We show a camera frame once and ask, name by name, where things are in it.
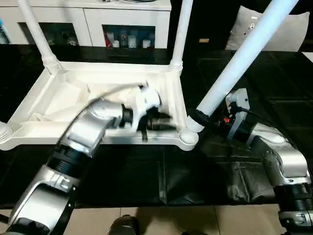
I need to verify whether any black work mat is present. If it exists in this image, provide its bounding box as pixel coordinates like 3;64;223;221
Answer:
0;44;313;210

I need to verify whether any white pipe with blue clip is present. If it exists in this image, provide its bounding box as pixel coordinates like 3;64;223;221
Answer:
0;18;11;45

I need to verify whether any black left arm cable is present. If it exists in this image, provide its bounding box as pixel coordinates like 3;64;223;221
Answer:
55;82;148;148

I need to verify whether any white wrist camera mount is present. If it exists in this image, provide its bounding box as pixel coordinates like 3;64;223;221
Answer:
131;82;164;133
224;88;251;142

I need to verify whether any white plastic table top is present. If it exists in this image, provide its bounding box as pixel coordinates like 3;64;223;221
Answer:
0;61;200;152

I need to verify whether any dark robot left foot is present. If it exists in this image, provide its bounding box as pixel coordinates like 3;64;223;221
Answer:
109;214;140;235

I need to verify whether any white glass-door cabinet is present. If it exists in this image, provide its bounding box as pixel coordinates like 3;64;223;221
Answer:
0;0;172;50

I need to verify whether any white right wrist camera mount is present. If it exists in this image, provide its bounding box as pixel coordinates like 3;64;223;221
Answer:
224;88;251;142

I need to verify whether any black box with gold label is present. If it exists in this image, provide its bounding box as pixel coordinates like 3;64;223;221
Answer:
190;0;243;51

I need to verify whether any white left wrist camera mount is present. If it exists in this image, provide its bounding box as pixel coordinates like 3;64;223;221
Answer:
131;82;164;133

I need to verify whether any grey cushion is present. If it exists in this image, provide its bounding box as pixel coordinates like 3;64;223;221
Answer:
224;5;311;52

